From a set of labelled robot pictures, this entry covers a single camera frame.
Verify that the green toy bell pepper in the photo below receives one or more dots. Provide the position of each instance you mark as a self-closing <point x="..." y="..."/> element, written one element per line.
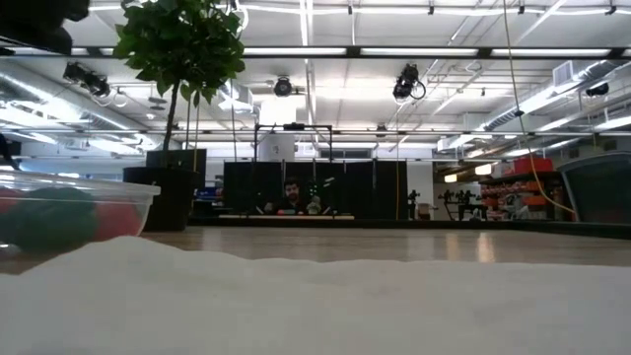
<point x="49" y="222"/>

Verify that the white folded cloth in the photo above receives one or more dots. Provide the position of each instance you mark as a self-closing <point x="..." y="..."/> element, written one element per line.
<point x="315" y="305"/>

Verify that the black plant pot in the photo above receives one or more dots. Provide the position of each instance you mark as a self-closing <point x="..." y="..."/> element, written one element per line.
<point x="162" y="197"/>

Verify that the red toy strawberry with leaves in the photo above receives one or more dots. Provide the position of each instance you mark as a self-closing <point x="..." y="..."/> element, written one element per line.
<point x="116" y="221"/>

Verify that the black rectangular box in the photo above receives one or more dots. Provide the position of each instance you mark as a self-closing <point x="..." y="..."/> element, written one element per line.
<point x="182" y="159"/>

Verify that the black overhead crossbar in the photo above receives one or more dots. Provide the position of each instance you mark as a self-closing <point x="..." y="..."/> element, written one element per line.
<point x="352" y="50"/>

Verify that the person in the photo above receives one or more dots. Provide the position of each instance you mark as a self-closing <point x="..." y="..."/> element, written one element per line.
<point x="292" y="194"/>

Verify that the green leafy artificial plant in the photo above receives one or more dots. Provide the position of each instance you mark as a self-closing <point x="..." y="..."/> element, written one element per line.
<point x="182" y="44"/>

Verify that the shelf with orange bins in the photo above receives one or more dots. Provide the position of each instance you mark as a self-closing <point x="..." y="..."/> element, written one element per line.
<point x="532" y="165"/>

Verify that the black ceiling-mounted camera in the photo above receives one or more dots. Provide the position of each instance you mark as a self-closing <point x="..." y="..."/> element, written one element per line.
<point x="86" y="79"/>

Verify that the large dark bin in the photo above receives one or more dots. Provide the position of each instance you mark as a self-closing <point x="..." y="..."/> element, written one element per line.
<point x="596" y="187"/>

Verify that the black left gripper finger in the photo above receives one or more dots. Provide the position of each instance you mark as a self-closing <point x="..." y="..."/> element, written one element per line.
<point x="34" y="40"/>

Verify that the black partition panels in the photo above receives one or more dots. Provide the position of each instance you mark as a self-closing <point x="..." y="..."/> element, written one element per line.
<point x="355" y="187"/>

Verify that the black robot arms on stand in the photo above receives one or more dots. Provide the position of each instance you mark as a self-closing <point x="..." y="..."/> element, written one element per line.
<point x="463" y="197"/>

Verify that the round black ceiling fixture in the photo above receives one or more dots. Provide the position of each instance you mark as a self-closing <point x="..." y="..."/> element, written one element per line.
<point x="283" y="87"/>

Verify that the clear plastic tupperware container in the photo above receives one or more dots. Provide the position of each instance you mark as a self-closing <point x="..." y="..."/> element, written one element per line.
<point x="123" y="188"/>

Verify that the black aluminium table frame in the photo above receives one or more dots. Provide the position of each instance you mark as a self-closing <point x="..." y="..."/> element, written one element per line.
<point x="591" y="229"/>

